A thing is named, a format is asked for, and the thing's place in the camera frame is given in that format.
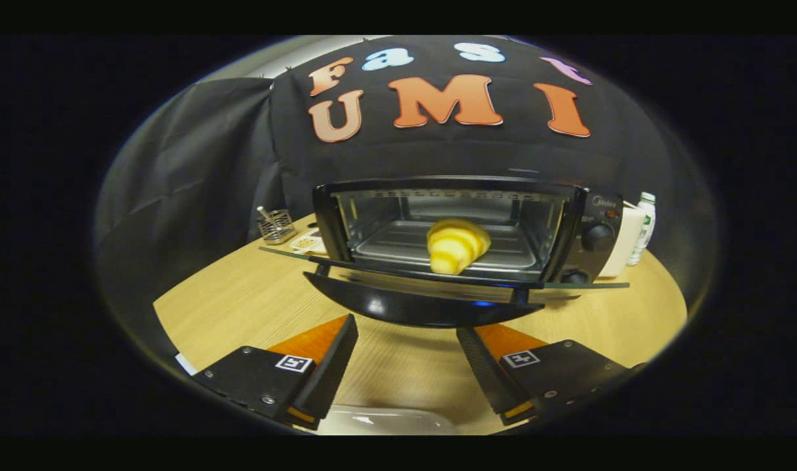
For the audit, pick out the white box appliance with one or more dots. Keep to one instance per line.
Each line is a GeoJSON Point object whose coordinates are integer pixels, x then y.
{"type": "Point", "coordinates": [626, 243]}

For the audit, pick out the black toaster oven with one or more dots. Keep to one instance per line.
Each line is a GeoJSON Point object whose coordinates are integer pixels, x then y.
{"type": "Point", "coordinates": [598, 239]}

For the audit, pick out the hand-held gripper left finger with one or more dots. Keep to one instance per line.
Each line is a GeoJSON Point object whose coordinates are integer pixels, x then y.
{"type": "Point", "coordinates": [330, 381]}

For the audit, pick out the small white dish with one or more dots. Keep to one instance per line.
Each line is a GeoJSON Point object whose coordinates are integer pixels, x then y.
{"type": "Point", "coordinates": [307, 244]}

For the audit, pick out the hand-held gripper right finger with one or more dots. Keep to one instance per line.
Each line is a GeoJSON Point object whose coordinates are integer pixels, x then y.
{"type": "Point", "coordinates": [487, 374]}

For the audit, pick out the white paper sheet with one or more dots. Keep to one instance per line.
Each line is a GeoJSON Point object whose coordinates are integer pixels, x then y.
{"type": "Point", "coordinates": [186, 364]}

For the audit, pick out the black backdrop cloth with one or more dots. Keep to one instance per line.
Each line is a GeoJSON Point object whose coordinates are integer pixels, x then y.
{"type": "Point", "coordinates": [209, 163]}

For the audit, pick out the green label plastic bottle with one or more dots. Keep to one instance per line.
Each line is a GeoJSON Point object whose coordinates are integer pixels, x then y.
{"type": "Point", "coordinates": [644, 226]}

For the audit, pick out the white rectangular plate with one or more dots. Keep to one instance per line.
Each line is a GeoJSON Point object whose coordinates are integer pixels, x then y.
{"type": "Point", "coordinates": [385, 422]}

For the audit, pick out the yellow croissant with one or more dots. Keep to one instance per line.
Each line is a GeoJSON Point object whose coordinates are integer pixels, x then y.
{"type": "Point", "coordinates": [457, 246]}

